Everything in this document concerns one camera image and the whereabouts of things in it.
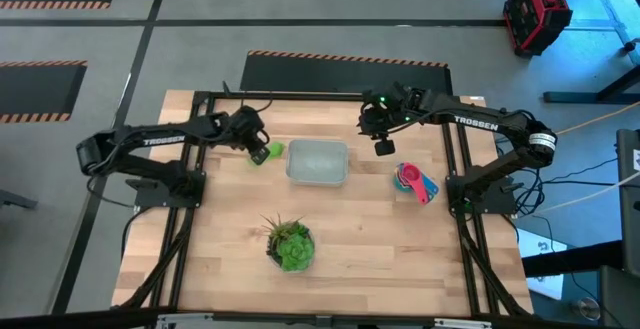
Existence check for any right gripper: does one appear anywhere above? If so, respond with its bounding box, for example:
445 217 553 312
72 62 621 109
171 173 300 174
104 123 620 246
357 81 426 141

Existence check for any green measuring cup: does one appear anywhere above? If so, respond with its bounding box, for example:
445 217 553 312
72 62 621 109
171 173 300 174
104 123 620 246
247 140 287 168

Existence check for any red measuring cup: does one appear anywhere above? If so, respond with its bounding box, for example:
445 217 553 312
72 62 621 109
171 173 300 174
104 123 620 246
400 162 431 206

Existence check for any blue measuring cup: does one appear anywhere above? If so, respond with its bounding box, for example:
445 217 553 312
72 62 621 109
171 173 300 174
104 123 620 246
421 176 441 201

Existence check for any white plastic basket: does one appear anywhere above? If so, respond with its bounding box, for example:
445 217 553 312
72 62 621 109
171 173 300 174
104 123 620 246
285 138 350 188

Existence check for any green succulent plant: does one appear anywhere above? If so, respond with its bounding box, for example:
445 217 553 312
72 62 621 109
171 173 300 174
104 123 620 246
259 212 317 273

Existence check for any red and black toolbox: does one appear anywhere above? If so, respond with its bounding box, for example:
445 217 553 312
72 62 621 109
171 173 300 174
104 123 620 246
501 0 575 61

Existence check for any white floor sign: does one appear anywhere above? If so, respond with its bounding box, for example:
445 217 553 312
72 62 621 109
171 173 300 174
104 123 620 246
516 241 570 301

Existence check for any black floor stand foot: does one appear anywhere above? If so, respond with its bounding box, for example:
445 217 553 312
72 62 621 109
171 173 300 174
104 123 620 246
0 188 39 211

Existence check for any black office desk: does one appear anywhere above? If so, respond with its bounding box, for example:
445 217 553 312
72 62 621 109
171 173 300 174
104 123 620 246
521 240 640 329

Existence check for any black equipment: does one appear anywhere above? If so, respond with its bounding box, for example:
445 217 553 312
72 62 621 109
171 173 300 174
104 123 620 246
615 127 640 270

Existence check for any round metal cup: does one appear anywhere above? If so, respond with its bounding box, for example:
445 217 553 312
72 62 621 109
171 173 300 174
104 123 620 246
572 296 602 322

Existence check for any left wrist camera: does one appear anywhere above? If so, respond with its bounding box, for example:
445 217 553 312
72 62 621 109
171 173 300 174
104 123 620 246
249 144 272 167

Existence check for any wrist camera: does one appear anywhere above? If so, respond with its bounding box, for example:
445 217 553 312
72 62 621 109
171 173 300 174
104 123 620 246
373 137 397 158
249 144 272 167

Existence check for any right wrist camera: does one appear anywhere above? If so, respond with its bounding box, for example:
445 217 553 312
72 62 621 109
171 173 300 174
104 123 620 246
373 137 397 158

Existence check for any black aluminium table frame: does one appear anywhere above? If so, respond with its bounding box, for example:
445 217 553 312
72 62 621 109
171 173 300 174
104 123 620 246
110 81 535 329

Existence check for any black power cable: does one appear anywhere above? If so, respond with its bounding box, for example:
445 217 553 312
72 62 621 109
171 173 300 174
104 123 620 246
512 156 621 220

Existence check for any yellow cable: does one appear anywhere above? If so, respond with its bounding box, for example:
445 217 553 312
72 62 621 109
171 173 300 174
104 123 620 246
553 99 640 138

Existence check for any white floor cable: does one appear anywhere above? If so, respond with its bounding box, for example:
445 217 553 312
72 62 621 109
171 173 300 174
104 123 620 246
534 170 640 216

